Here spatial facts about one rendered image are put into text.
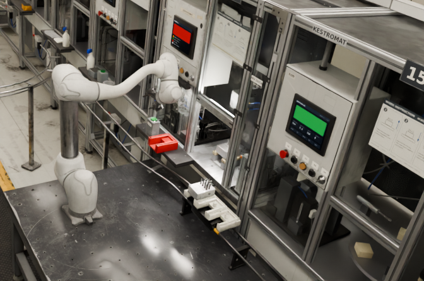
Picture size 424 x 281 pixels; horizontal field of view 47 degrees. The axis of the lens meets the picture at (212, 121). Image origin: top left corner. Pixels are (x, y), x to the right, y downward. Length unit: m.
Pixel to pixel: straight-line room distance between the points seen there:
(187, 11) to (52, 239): 1.50
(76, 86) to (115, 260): 0.92
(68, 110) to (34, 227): 0.67
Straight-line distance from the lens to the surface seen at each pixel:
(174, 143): 3.14
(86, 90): 2.52
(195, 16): 2.90
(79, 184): 2.77
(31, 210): 2.99
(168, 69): 2.79
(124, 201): 3.05
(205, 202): 2.80
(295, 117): 2.29
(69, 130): 2.79
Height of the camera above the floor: 2.54
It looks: 27 degrees down
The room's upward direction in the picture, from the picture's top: 10 degrees clockwise
